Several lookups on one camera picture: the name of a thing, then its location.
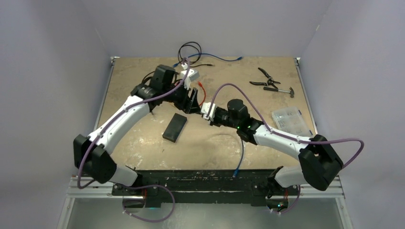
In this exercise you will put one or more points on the claw hammer black handle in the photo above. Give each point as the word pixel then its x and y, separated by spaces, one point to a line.
pixel 290 91

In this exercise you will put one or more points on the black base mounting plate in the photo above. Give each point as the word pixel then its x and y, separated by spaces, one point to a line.
pixel 250 186

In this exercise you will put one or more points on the aluminium table edge rail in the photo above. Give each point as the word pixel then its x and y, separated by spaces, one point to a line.
pixel 296 61

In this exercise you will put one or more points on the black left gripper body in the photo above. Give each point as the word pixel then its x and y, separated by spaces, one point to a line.
pixel 179 97

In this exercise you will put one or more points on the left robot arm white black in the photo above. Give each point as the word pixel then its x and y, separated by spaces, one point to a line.
pixel 92 152

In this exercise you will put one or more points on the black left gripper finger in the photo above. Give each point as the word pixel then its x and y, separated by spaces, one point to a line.
pixel 194 98
pixel 188 109

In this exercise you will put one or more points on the aluminium front frame rails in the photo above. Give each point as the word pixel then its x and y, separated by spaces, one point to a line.
pixel 96 208

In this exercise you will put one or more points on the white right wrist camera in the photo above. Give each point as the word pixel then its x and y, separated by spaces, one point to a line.
pixel 208 110

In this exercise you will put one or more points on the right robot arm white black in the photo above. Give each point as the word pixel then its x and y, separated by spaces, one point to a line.
pixel 319 163

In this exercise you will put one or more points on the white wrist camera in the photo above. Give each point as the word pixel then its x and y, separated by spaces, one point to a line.
pixel 208 110
pixel 191 76

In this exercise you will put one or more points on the black network switch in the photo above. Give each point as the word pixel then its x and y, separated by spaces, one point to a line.
pixel 174 128

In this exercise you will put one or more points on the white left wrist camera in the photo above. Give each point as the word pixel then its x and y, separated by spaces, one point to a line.
pixel 191 76

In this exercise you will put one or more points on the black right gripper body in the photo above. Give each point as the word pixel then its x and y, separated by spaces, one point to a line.
pixel 222 118

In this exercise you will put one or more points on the clear plastic screw box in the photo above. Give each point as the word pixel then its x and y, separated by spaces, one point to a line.
pixel 290 120

